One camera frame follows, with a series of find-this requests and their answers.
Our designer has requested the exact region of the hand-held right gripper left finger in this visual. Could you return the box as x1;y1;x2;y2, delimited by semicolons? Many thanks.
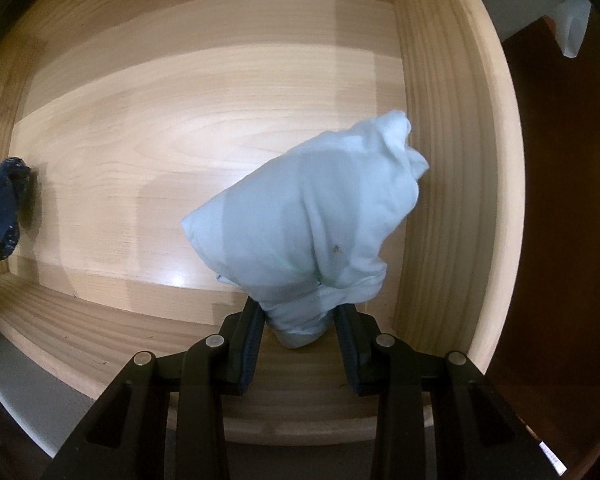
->
45;296;267;480

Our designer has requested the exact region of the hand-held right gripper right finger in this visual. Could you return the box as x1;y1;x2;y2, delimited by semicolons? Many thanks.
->
332;302;556;480

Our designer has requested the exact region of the pale blue underwear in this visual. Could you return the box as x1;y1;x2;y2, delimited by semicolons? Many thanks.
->
181;109;430;351

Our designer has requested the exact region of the light wooden drawer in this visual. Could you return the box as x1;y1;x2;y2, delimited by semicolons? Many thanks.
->
0;0;526;448

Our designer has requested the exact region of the navy lace underwear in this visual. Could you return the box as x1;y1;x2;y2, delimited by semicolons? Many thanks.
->
0;157;33;263

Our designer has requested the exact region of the white dotted cloth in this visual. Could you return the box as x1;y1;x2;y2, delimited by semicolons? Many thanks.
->
552;0;593;59

